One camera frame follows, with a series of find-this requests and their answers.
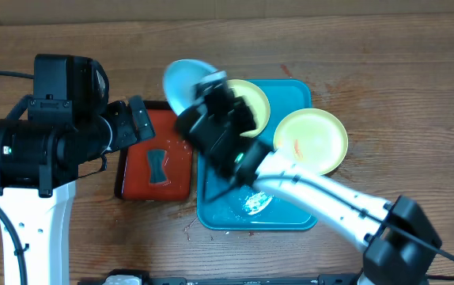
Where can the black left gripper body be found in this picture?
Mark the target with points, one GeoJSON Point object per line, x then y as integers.
{"type": "Point", "coordinates": [123, 132]}

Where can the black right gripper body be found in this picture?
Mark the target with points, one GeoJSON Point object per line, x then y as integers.
{"type": "Point", "coordinates": [214, 92]}

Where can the dark hourglass sponge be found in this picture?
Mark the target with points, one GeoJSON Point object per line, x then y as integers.
{"type": "Point", "coordinates": [156, 159]}

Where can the light blue plate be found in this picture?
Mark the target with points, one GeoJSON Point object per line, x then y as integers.
{"type": "Point", "coordinates": [179, 81]}

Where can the yellow plate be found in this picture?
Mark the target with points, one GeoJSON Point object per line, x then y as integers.
{"type": "Point", "coordinates": [314, 138]}
{"type": "Point", "coordinates": [256, 100]}

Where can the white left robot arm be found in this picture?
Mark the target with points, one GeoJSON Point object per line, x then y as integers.
{"type": "Point", "coordinates": [42, 143]}

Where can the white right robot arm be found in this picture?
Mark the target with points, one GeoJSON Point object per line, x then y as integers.
{"type": "Point", "coordinates": [396, 240]}

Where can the red tray with black rim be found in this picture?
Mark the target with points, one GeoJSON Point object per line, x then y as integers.
{"type": "Point", "coordinates": [132, 181]}

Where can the teal plastic tray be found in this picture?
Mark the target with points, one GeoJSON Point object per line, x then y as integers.
{"type": "Point", "coordinates": [244, 208]}

